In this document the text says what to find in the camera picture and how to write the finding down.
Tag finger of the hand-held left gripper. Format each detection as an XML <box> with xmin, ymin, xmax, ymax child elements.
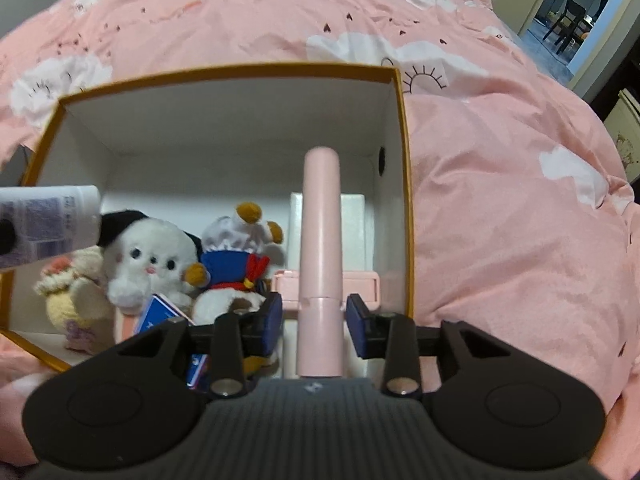
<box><xmin>0</xmin><ymin>217</ymin><xmax>18</xmax><ymax>257</ymax></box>

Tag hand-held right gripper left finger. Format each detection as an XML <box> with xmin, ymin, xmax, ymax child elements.
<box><xmin>112</xmin><ymin>291</ymin><xmax>284</xmax><ymax>401</ymax></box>

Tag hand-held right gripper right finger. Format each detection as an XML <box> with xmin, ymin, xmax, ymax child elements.
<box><xmin>346</xmin><ymin>294</ymin><xmax>506</xmax><ymax>398</ymax></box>

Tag pink snap card holder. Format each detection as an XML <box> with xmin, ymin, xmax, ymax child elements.
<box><xmin>270</xmin><ymin>269</ymin><xmax>382</xmax><ymax>322</ymax></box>

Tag white tube purple label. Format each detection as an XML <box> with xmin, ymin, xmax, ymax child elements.
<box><xmin>0</xmin><ymin>185</ymin><xmax>103</xmax><ymax>271</ymax></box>

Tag brown white plush blue outfit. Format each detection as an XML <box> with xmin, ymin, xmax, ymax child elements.
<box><xmin>192</xmin><ymin>202</ymin><xmax>286</xmax><ymax>376</ymax></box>

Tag white box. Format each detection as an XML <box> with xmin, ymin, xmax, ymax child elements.
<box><xmin>282</xmin><ymin>191</ymin><xmax>377</xmax><ymax>380</ymax></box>

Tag pink tube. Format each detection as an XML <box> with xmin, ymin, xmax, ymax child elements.
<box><xmin>296</xmin><ymin>146</ymin><xmax>346</xmax><ymax>378</ymax></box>

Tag white crochet bunny doll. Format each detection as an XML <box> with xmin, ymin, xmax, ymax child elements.
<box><xmin>32</xmin><ymin>246</ymin><xmax>118</xmax><ymax>353</ymax></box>

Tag small blue card box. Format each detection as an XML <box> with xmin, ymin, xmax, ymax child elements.
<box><xmin>132</xmin><ymin>294</ymin><xmax>211</xmax><ymax>391</ymax></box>

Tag white dog plush black ears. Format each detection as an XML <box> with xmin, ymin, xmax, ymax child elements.
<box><xmin>97</xmin><ymin>208</ymin><xmax>211</xmax><ymax>311</ymax></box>

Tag orange cardboard box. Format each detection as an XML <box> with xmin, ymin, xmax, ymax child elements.
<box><xmin>0</xmin><ymin>61</ymin><xmax>416</xmax><ymax>373</ymax></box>

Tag pink printed quilt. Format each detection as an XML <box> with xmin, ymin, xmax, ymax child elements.
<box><xmin>0</xmin><ymin>0</ymin><xmax>640</xmax><ymax>480</ymax></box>

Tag cream cabinet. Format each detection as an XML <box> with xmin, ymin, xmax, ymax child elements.
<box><xmin>602</xmin><ymin>87</ymin><xmax>640</xmax><ymax>186</ymax></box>

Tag black chair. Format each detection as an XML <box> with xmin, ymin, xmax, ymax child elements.
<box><xmin>542</xmin><ymin>0</ymin><xmax>588</xmax><ymax>56</ymax></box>

